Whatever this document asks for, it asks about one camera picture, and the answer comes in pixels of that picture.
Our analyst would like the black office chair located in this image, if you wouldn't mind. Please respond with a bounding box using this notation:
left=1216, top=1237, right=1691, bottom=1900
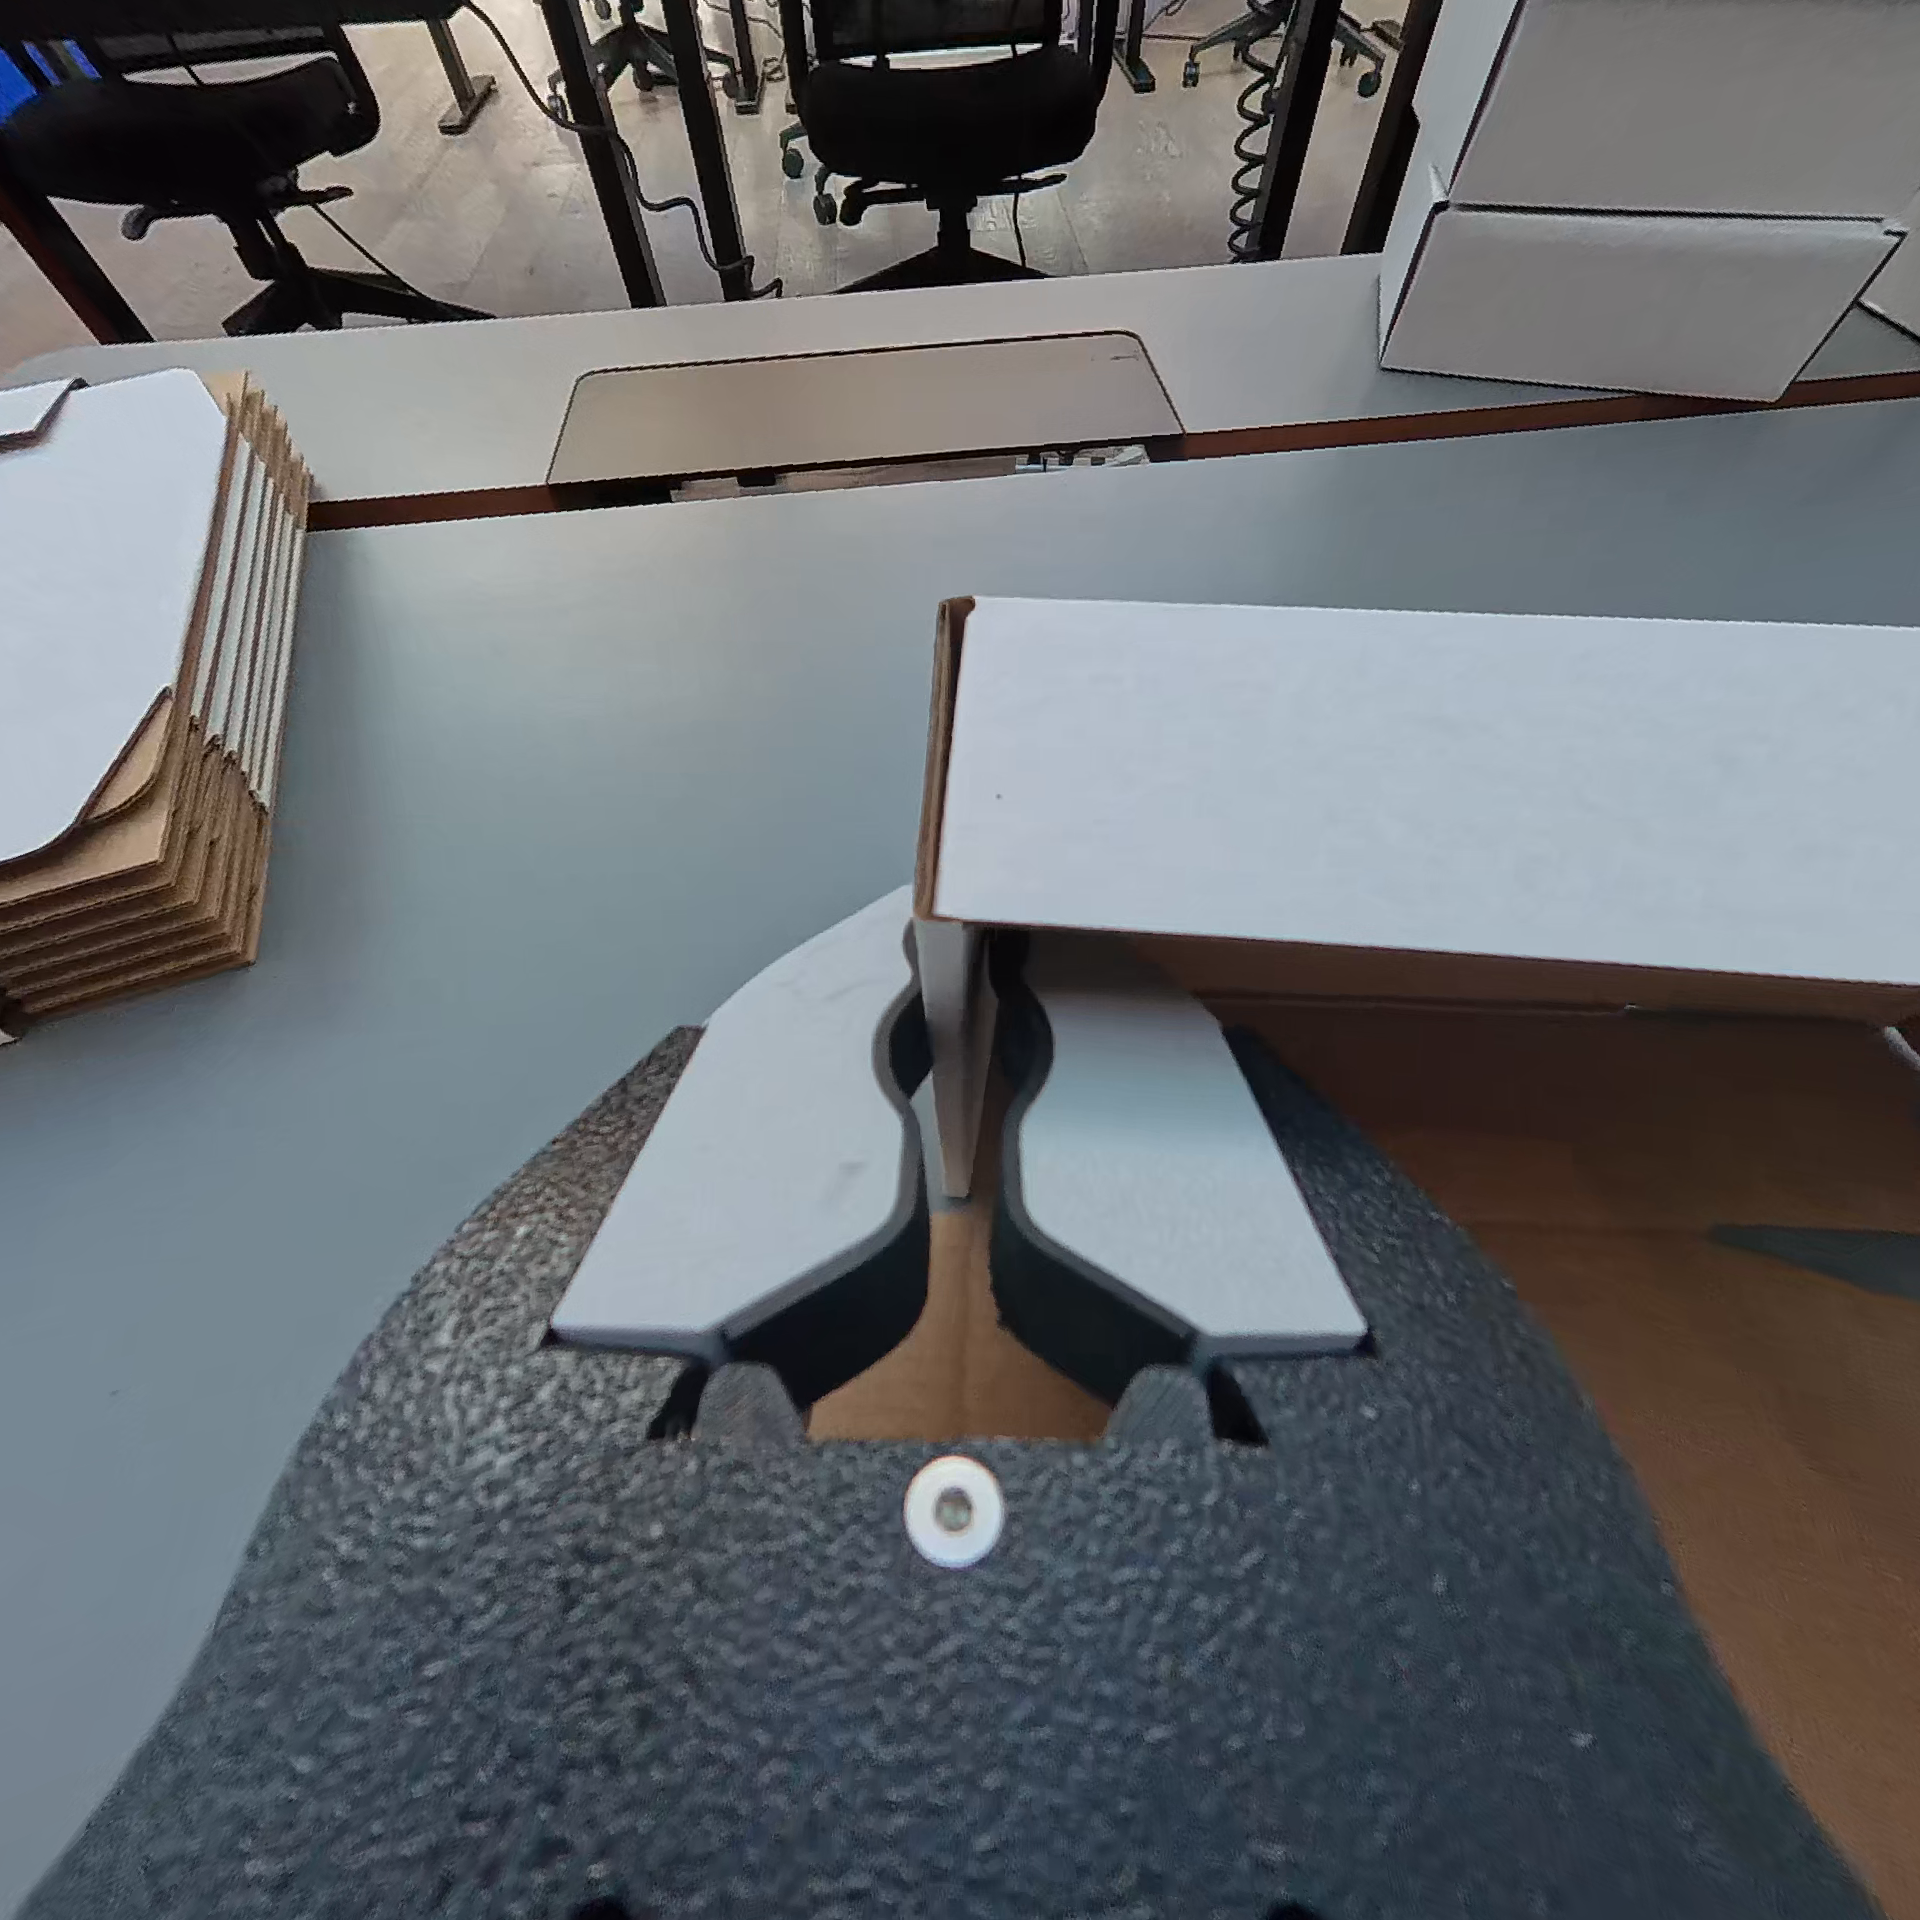
left=0, top=52, right=497, bottom=338
left=775, top=0, right=1124, bottom=291

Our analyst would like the stack of flat cardboard sheets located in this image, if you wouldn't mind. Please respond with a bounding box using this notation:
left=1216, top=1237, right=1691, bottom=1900
left=0, top=367, right=314, bottom=1039

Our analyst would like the white brown-lined cardboard box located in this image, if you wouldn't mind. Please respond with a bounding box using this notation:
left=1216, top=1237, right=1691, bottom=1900
left=806, top=597, right=1920, bottom=1920

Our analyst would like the grey-top desk with black legs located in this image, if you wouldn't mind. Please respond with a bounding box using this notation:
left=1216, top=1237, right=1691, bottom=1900
left=532, top=0, right=768, bottom=309

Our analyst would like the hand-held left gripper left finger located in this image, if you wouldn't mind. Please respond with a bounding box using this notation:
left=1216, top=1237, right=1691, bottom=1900
left=549, top=885, right=936, bottom=1410

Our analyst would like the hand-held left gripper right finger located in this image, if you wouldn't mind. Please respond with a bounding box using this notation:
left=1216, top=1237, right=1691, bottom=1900
left=984, top=930, right=1371, bottom=1410

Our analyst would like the black coiled cable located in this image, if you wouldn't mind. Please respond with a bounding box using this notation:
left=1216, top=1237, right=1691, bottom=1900
left=1226, top=0, right=1310, bottom=265

